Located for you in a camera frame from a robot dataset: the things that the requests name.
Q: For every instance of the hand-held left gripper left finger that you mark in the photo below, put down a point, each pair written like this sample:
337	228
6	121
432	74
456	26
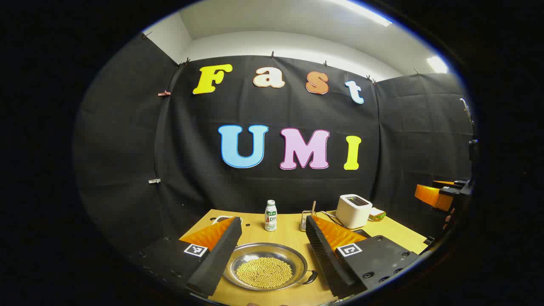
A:
221	259

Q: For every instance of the white drink bottle green label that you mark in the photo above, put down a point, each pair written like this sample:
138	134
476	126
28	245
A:
270	219

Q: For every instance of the black backdrop cloth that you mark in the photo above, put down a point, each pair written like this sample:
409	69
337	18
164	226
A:
191	170

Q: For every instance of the small ceiling light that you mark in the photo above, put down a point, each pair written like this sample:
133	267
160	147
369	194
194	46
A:
437	64

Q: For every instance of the white cloth clip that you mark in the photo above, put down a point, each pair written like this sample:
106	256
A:
154	181

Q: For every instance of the white toaster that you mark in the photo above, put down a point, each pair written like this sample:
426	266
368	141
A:
352	212

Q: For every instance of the black induction cooktop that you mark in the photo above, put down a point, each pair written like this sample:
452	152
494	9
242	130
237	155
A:
361	233

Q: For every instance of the white divided dish of beans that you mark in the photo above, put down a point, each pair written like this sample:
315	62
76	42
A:
221	219

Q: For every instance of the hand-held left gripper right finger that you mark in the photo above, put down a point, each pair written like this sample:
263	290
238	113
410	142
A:
327	259

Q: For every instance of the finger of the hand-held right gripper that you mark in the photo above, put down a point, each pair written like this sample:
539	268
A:
431	195
457	184

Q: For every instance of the toy sandwich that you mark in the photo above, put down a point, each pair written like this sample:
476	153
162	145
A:
377	214

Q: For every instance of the pile of yellow soybeans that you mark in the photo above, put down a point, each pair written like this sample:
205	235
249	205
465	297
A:
264	273

